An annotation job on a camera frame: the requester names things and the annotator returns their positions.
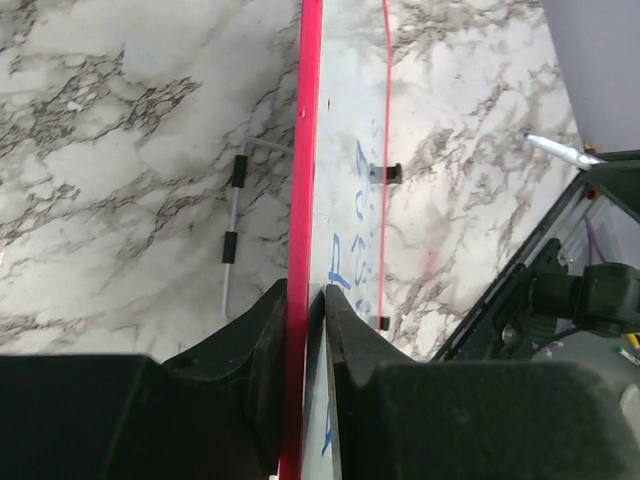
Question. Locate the pink framed whiteboard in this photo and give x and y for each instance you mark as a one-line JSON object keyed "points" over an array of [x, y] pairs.
{"points": [[336, 231]]}

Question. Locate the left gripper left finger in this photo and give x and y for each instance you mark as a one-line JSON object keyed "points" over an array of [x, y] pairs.
{"points": [[213, 411]]}

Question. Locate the grey wire whiteboard stand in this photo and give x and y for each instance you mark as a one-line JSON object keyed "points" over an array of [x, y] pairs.
{"points": [[238, 178]]}

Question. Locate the blue whiteboard marker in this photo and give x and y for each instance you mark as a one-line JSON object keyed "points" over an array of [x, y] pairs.
{"points": [[567, 154]]}

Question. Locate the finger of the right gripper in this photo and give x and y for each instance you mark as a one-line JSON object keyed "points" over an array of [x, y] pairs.
{"points": [[617, 178]]}

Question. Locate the aluminium frame rail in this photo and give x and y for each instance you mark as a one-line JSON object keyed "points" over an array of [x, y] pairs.
{"points": [[540, 260]]}

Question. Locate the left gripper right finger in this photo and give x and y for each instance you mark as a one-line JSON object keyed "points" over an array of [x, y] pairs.
{"points": [[396, 418]]}

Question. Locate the black whiteboard stand clip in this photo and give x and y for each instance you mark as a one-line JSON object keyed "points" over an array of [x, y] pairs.
{"points": [[385, 175]]}

